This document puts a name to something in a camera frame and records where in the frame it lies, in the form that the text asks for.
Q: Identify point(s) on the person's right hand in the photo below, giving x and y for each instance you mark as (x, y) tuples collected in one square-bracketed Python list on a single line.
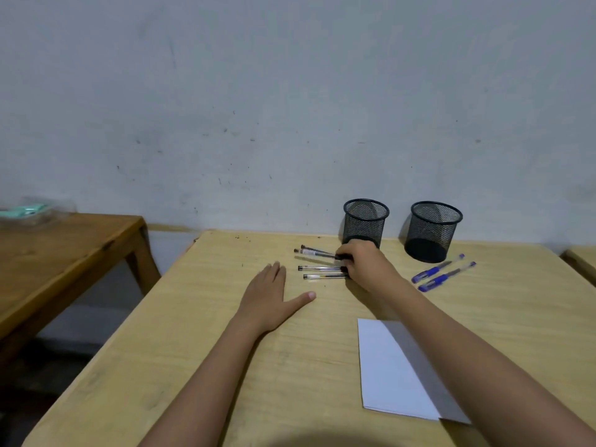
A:
[(370, 267)]

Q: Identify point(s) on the person's left hand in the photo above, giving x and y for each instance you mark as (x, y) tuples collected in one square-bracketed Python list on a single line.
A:
[(265, 302)]

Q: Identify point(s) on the person's right fingers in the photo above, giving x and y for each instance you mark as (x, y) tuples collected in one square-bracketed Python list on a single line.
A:
[(349, 253)]

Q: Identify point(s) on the person's left thumb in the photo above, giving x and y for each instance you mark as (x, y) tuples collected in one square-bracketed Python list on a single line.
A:
[(301, 300)]

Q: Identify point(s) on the clear black-capped pen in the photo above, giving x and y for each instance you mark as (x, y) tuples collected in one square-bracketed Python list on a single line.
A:
[(319, 251), (323, 276), (321, 269), (307, 252)]

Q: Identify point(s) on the person's right forearm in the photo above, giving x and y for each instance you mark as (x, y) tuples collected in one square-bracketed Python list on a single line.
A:
[(470, 367)]

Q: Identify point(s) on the person's left forearm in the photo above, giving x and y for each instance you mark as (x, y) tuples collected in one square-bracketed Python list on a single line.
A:
[(214, 386)]

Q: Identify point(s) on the black mesh pen holder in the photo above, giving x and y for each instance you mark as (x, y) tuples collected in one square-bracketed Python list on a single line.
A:
[(365, 223), (432, 232)]

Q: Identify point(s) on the blue pen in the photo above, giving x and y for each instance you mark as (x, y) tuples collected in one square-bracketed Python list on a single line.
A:
[(444, 277), (435, 270)]

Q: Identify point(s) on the white paper sheet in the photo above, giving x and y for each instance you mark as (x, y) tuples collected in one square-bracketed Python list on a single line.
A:
[(389, 372)]

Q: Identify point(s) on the brown wooden table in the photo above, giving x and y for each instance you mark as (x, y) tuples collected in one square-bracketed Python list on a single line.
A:
[(60, 260)]

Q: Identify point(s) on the teal item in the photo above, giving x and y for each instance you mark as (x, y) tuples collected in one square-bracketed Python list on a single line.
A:
[(25, 211)]

